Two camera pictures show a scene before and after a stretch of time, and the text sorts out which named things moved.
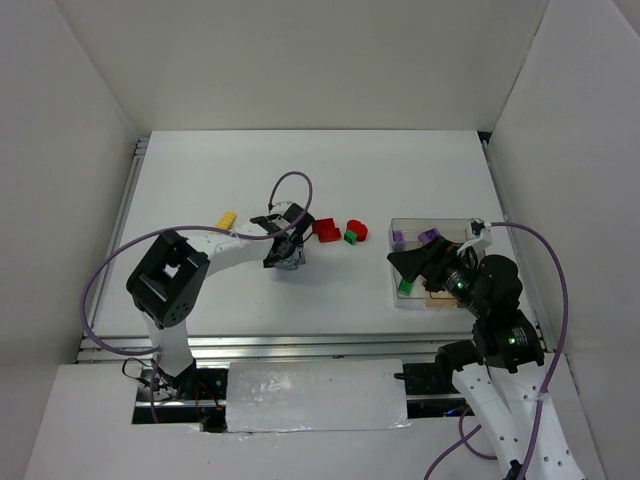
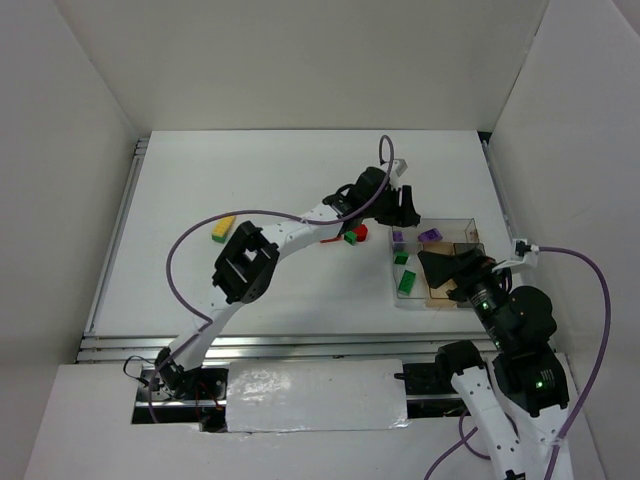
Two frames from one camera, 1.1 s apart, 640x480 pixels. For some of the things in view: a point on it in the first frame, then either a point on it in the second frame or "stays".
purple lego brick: (428, 235) stays
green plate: (405, 287) stays
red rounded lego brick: (360, 229) stays
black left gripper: (285, 248) → (396, 206)
